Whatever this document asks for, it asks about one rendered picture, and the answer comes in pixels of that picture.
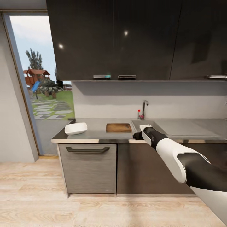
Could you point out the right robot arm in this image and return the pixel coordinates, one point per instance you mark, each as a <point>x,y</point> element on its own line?
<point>189,166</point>

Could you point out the cutting board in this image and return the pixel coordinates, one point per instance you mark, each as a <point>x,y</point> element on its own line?
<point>118,127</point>

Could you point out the bowl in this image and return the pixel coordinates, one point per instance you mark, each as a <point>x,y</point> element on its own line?
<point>75,129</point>

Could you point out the fixed window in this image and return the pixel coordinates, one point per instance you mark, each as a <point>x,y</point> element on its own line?
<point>48,101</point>

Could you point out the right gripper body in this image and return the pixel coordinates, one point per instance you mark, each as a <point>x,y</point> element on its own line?
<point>138,136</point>

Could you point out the drop in sink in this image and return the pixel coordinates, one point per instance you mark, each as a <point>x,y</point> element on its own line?
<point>173,128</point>

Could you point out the dishwasher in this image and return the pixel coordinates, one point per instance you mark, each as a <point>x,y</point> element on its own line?
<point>89,167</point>

